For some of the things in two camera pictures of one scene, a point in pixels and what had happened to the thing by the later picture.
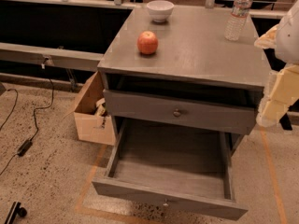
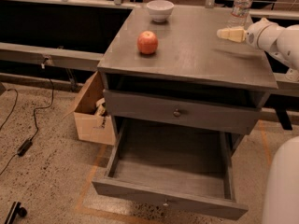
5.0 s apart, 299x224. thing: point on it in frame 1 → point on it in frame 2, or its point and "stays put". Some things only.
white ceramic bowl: x=160 y=10 stays put
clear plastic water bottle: x=237 y=20 stays put
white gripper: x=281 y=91 → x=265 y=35
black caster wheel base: x=14 y=210 stays put
